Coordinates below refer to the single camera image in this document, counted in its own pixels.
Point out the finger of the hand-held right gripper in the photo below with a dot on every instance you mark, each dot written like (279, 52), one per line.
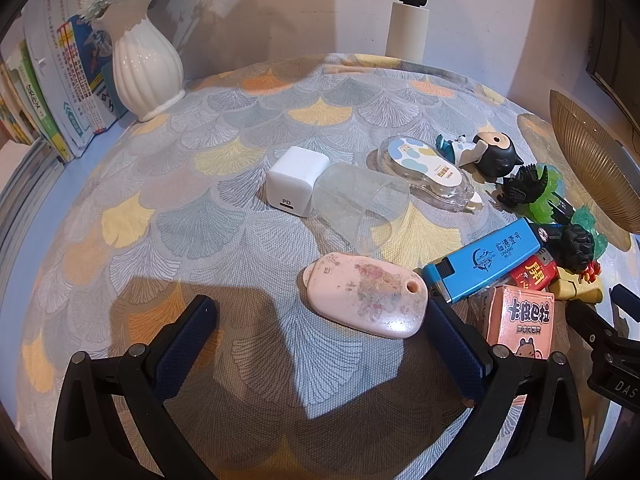
(627, 297)
(585, 322)

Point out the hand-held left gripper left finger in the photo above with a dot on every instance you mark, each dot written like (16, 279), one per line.
(182, 350)

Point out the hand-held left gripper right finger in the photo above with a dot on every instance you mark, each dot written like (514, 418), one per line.
(457, 345)

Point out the black monster figure teal base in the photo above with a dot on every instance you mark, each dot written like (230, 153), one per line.
(577, 245)

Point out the pink oval case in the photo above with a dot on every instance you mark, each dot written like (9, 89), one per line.
(360, 295)

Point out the amber glass bowl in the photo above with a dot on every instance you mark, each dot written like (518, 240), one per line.
(595, 160)

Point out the clear correction tape dispenser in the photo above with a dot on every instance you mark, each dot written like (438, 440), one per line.
(425, 165)

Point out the yellow toy figure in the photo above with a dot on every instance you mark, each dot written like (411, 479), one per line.
(580, 285)

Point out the pink playing card box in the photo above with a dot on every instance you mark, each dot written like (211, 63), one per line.
(520, 320)

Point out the red lighter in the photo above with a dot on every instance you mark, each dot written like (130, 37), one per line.
(535, 272)

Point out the blue lighter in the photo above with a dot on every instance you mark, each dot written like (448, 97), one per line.
(480, 260)

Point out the dark lighter with round logo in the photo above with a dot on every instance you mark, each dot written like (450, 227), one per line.
(547, 235)

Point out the glossy black lighter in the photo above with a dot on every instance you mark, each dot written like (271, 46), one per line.
(562, 208)

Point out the black monster figure green base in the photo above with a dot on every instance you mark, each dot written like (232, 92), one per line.
(520, 187)

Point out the clear plastic cup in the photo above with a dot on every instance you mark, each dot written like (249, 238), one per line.
(350, 210)

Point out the black-headed cartoon figurine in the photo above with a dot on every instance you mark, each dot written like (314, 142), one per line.
(495, 152)

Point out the white charger cube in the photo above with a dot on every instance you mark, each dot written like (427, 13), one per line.
(292, 180)

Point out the white ribbed vase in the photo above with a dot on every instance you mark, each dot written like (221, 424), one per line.
(145, 70)

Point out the row of books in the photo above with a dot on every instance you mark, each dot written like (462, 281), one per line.
(60, 60)

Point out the white lamp pole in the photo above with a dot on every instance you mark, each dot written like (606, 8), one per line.
(407, 30)

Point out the wall television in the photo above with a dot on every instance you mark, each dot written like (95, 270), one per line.
(620, 35)

